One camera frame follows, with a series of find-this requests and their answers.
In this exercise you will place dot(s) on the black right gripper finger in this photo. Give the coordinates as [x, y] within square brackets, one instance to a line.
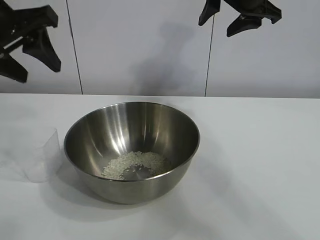
[210, 10]
[246, 23]

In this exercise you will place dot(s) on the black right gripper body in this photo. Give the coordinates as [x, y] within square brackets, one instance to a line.
[255, 7]

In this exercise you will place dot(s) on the stainless steel mixing bowl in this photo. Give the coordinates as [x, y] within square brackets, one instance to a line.
[132, 140]

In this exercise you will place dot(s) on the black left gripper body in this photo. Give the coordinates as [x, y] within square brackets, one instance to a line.
[22, 22]

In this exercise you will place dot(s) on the white rice grains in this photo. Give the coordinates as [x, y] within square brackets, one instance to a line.
[130, 162]

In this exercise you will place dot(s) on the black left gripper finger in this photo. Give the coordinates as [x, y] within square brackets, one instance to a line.
[43, 50]
[12, 68]

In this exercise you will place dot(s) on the clear plastic measuring cup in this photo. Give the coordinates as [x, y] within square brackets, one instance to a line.
[47, 160]

